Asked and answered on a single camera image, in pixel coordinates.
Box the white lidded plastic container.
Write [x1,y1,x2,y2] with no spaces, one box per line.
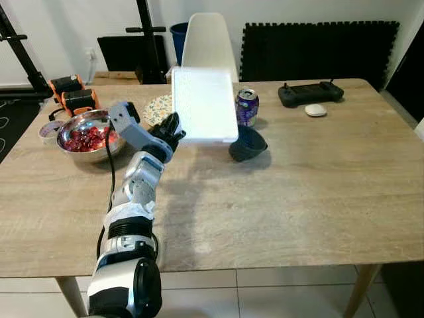
[171,66,239,144]

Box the patterned round plate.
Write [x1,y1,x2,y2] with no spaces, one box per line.
[142,94,174,128]

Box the dark blue mug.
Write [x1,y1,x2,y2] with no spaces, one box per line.
[229,126,269,163]

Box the purple soda can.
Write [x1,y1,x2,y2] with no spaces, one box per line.
[236,88,260,128]

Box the brown cardboard box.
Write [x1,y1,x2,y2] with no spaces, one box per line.
[89,70,141,85]

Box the red berries heap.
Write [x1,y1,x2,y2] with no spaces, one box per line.
[63,125,120,153]

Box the blue bin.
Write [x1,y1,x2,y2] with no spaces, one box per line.
[170,23,190,67]

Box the white plastic chair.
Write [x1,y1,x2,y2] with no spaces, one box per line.
[180,12,240,83]

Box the small black foam board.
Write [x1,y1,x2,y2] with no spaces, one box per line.
[97,34,170,72]

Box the black stand pole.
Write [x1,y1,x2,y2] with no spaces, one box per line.
[126,0,168,85]

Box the orange black device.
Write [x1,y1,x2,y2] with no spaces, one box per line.
[50,74,85,100]
[61,88,101,117]

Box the steel mixing bowl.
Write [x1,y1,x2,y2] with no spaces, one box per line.
[56,109,127,164]

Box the wooden table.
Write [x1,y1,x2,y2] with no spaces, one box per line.
[0,78,424,318]

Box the small glass bowl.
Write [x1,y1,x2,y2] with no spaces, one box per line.
[38,120,67,145]

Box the black handheld controller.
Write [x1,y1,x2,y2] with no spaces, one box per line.
[277,80,345,108]

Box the small white oval case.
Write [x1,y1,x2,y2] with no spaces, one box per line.
[305,104,328,118]

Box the large black foam mat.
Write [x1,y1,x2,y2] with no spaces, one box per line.
[240,21,401,91]

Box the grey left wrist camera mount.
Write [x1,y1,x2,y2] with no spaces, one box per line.
[108,101,165,153]

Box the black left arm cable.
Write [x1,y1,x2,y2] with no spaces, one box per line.
[96,126,161,262]

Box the black floor mat with cables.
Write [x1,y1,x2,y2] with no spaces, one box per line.
[0,99,42,163]

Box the black rack frame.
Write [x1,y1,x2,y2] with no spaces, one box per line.
[0,5,54,100]

